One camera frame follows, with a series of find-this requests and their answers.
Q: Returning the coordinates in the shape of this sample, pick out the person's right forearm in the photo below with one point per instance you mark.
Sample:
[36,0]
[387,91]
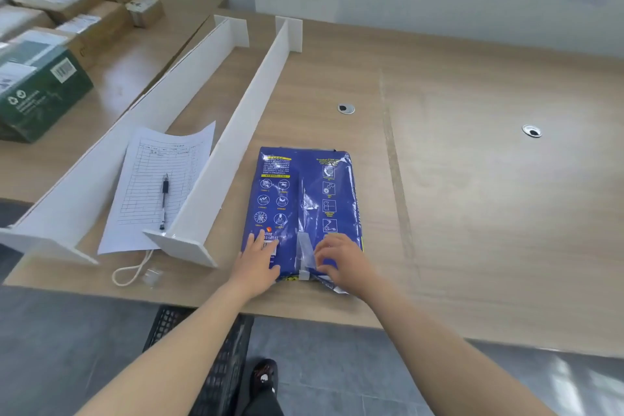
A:
[438,357]

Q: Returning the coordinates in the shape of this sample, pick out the person's right fingers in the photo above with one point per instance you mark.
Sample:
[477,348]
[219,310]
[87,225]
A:
[327,255]

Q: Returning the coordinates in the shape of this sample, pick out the person's black shoe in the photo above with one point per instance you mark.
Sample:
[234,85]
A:
[264,374]

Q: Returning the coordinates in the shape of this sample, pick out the black ballpoint pen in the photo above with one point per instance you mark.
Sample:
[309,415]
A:
[164,201]

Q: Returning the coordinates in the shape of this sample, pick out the person's left thumb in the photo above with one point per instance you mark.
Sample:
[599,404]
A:
[274,262]

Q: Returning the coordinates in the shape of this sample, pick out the blue plastic-wrapped paper pack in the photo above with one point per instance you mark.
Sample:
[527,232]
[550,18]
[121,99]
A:
[304,196]

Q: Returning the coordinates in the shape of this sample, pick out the person's black trouser leg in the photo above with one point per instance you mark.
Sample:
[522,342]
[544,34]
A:
[263,406]

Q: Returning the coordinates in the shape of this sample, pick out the pile of brown cardboard boxes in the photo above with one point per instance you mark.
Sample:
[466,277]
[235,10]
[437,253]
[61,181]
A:
[73,6]

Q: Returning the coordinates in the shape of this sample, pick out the person's left forearm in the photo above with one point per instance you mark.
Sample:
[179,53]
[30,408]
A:
[175,357]

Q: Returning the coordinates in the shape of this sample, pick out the black plastic crate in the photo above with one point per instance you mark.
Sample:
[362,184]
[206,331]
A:
[229,362]

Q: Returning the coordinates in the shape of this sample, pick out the dark green cardboard box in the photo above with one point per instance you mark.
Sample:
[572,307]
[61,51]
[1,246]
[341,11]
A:
[39,94]

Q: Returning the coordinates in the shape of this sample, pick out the person's right hand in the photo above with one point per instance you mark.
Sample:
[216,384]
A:
[348,262]

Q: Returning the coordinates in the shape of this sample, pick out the small clear plastic bag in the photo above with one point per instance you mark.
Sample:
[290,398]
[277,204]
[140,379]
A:
[151,278]

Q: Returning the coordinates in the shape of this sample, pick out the white printed form sheet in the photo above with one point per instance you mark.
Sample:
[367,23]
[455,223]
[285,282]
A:
[146,172]

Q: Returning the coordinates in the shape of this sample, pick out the long white divider board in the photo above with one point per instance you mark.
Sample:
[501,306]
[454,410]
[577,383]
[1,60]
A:
[234,138]
[122,123]

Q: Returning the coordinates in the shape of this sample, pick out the person's left hand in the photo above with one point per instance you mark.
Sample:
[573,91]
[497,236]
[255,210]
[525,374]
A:
[253,267]

